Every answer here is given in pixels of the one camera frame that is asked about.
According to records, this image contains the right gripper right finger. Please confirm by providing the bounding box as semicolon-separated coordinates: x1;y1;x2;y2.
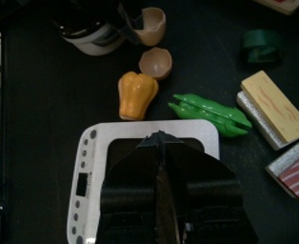
157;131;259;244

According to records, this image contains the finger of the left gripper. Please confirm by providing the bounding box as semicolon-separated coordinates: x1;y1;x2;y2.
116;1;144;46

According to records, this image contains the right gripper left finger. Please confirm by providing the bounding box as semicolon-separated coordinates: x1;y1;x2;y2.
95;131;163;244

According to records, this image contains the white toy induction stove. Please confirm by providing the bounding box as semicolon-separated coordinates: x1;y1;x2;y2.
67;118;221;244

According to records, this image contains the red striped wooden block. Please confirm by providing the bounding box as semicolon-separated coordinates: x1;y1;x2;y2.
264;134;299;202

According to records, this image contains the yellow toy bell pepper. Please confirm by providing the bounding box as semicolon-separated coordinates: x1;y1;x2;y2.
117;71;160;122

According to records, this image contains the dark green toy vegetable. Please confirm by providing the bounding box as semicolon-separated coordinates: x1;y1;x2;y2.
239;29;284;65

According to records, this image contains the yellow wooden block silver edge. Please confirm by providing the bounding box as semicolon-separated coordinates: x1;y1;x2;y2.
235;70;299;152

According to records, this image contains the pink picture box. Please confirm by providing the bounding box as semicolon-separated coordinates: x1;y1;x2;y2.
252;0;299;16

